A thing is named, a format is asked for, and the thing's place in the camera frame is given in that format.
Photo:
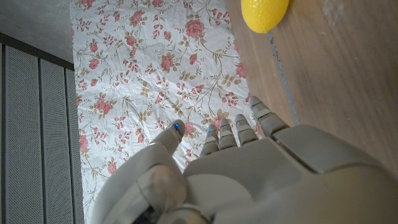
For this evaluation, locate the yellow toy lemon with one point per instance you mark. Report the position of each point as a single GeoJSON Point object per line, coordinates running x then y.
{"type": "Point", "coordinates": [262, 14]}

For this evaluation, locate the grey perforated metal panel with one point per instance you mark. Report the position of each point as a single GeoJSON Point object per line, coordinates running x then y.
{"type": "Point", "coordinates": [25, 140]}

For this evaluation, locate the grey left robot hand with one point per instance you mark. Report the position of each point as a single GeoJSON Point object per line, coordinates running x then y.
{"type": "Point", "coordinates": [264, 180]}

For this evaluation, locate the floral print backdrop cloth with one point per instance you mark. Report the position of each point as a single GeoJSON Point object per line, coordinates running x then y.
{"type": "Point", "coordinates": [149, 77]}

